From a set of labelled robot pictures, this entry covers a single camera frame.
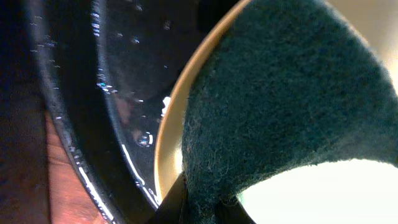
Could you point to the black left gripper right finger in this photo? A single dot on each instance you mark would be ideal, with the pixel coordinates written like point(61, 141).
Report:
point(232, 212)

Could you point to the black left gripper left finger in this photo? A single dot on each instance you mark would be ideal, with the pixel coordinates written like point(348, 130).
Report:
point(173, 209)

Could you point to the green yellow sponge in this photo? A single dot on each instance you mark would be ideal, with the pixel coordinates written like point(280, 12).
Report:
point(291, 84)

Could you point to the round black tray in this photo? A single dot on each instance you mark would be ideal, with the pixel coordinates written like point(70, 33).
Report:
point(107, 69)

